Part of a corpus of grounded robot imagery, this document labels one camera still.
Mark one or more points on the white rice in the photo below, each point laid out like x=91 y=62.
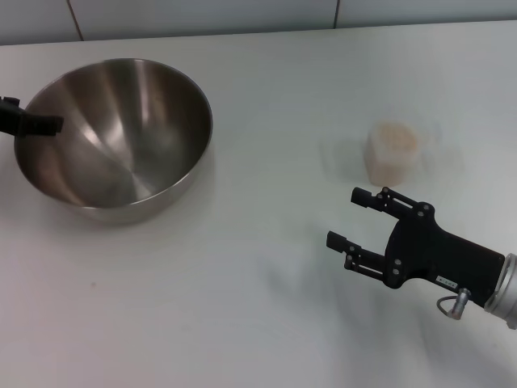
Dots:
x=393 y=139

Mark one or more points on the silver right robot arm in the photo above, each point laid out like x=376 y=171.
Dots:
x=505 y=291

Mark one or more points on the stainless steel mixing bowl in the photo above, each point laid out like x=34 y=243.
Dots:
x=121 y=141

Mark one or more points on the clear plastic measuring cup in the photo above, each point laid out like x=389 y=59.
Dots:
x=387 y=165

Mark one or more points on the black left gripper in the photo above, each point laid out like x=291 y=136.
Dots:
x=8 y=119

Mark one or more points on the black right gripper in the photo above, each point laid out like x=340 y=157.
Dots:
x=436 y=254

